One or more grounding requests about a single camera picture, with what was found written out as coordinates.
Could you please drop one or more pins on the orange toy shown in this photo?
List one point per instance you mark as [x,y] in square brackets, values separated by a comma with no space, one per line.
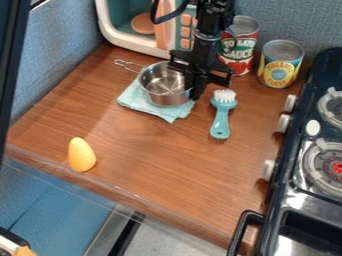
[81,156]

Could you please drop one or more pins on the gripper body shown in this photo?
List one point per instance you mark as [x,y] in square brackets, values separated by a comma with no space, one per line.
[202,61]

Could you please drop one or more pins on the toy microwave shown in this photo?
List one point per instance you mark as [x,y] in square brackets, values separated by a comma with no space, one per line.
[133,30]

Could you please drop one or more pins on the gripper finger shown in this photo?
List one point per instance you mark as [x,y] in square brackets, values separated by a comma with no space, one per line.
[202,87]
[190,83]

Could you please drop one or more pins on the toy stove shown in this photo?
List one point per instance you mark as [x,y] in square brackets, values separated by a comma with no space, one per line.
[311,160]

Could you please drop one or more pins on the red tomato can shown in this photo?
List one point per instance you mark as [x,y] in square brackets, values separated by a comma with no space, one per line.
[242,50]

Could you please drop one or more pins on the silver pot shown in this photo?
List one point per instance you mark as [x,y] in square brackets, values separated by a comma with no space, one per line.
[164,88]

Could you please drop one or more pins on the blue brush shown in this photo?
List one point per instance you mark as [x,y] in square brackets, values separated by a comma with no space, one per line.
[221,116]

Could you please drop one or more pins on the black frame post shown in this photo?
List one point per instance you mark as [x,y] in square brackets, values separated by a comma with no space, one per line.
[11,60]

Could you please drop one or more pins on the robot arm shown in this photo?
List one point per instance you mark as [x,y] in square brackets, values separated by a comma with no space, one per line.
[209,23]

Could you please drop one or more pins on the blue cloth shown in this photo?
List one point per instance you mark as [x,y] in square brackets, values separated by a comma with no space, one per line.
[133,100]

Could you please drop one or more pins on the yellow and blue can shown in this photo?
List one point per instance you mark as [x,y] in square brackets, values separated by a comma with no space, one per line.
[279,68]

